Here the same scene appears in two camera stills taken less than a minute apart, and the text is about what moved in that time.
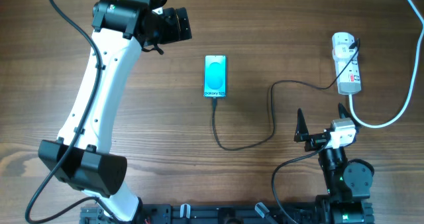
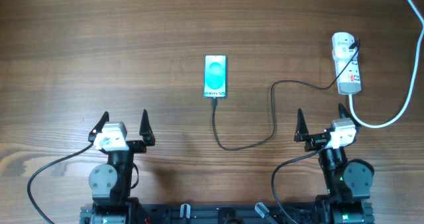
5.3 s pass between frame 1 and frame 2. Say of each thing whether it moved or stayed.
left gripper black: moved
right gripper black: stayed
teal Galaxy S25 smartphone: stayed
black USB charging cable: stayed
